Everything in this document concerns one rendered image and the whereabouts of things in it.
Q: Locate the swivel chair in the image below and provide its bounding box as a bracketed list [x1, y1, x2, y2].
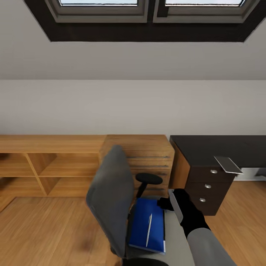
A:
[86, 145, 195, 266]

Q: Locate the folder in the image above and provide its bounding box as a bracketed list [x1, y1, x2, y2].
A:
[129, 198, 166, 255]

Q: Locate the pen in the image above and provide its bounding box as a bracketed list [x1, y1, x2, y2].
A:
[146, 214, 152, 247]

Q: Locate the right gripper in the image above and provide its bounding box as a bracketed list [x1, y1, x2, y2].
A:
[157, 197, 174, 211]

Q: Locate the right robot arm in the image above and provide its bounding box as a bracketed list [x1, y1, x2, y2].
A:
[157, 188, 237, 266]

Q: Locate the notebook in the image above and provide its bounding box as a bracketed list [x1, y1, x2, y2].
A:
[214, 156, 243, 174]

